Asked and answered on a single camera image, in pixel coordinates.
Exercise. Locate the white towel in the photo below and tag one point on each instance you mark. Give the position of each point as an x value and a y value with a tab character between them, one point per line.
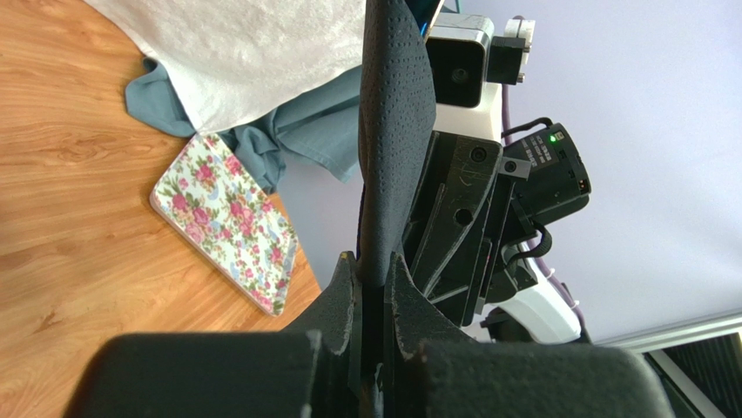
232	62

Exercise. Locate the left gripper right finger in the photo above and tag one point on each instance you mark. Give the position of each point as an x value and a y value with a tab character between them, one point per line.
433	369

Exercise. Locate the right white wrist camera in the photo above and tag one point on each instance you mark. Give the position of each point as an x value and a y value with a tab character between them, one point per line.
471	64

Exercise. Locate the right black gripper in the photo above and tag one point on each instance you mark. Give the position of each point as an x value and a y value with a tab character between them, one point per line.
457	219

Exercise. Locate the teal shirt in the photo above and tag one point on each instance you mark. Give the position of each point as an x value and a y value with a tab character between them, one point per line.
319	127

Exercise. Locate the floral tray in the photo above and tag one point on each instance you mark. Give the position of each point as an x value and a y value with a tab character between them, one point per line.
210	199

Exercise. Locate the black paper napkin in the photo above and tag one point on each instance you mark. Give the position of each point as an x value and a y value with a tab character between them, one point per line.
396	118

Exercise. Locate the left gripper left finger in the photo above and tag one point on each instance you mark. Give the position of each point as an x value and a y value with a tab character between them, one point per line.
308	369

